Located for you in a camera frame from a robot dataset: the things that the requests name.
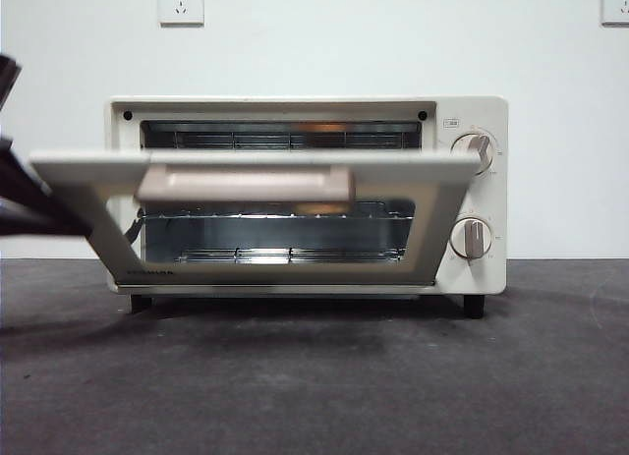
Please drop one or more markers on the white temperature knob, tilted pointer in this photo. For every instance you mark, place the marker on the white temperature knob, tilted pointer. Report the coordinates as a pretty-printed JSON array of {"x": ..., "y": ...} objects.
[{"x": 474, "y": 143}]

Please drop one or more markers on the white Toshiba toaster oven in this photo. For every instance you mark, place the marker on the white Toshiba toaster oven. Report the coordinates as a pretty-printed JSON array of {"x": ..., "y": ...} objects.
[{"x": 486, "y": 116}]

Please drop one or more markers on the white wall socket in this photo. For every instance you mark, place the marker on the white wall socket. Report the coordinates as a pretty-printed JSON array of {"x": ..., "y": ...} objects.
[
  {"x": 616, "y": 5},
  {"x": 180, "y": 8}
]

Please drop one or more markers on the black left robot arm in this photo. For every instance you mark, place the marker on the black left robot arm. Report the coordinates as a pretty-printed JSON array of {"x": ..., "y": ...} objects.
[{"x": 7, "y": 79}]

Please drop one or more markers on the white timer knob, straight pointer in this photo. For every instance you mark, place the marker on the white timer knob, straight pointer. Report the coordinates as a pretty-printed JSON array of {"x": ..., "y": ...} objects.
[{"x": 471, "y": 239}]

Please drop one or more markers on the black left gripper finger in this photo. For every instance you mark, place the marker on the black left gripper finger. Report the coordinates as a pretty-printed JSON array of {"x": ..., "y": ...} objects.
[{"x": 29, "y": 209}]

